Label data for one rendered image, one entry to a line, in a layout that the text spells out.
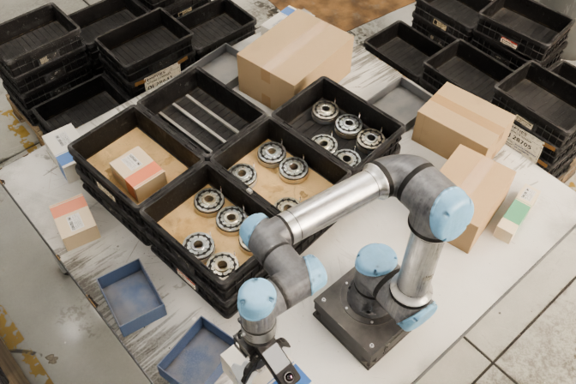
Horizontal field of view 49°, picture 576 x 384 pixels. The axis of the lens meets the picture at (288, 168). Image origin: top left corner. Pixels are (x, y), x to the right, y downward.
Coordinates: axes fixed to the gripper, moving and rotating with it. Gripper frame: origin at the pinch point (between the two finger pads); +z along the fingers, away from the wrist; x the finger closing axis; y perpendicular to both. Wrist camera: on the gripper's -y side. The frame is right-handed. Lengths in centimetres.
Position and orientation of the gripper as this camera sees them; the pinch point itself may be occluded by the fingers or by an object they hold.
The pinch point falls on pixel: (267, 374)
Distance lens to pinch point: 156.5
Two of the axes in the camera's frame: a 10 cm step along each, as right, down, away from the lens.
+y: -6.6, -5.7, 4.9
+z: 0.0, 6.5, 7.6
